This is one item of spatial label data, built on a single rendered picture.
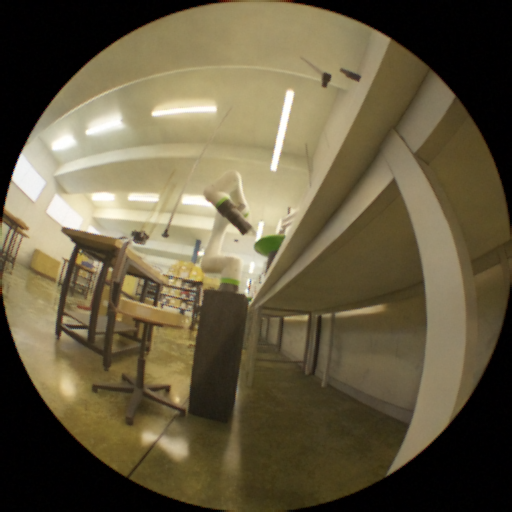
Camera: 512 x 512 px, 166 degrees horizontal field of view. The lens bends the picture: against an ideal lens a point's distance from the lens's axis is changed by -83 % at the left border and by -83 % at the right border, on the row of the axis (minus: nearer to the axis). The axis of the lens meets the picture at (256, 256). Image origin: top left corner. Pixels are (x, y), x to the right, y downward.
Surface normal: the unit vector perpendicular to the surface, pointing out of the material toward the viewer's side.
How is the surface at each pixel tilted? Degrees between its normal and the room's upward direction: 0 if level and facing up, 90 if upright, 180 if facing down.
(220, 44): 180
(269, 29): 180
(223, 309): 90
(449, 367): 90
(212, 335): 90
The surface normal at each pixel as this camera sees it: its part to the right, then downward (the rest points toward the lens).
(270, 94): -0.13, 0.92
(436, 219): -0.99, -0.15
